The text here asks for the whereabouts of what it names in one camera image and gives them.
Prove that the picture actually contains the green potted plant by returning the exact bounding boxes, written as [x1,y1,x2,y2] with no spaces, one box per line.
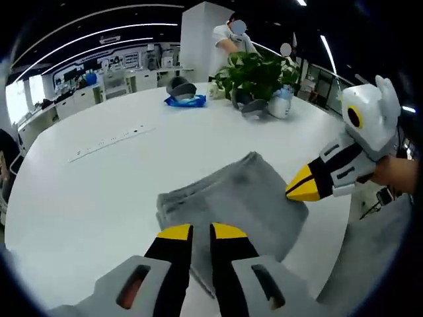
[213,50,302,102]

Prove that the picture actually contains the office chair with grey frame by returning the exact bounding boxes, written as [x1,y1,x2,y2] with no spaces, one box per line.
[9,154,24,176]

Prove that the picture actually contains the small white pot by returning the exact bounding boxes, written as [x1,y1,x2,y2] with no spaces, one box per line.
[207,82,226,100]

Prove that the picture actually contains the white inlaid power strip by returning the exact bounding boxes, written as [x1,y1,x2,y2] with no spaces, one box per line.
[67,125,157,164]

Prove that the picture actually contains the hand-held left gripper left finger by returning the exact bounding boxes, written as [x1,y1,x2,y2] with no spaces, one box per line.
[49,223,194,317]

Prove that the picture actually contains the grey towel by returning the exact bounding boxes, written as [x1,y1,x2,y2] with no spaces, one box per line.
[155,151,310,298]

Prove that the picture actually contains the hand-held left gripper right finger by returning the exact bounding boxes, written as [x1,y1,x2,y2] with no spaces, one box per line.
[210,223,328,317]

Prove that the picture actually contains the person's right hand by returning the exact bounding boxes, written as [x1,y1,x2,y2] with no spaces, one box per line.
[371,156,419,193]

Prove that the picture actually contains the blue wet wipes packet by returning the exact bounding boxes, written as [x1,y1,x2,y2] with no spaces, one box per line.
[164,94,208,109]

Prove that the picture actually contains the white office chair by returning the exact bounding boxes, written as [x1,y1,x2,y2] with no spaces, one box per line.
[101,70,129,100]

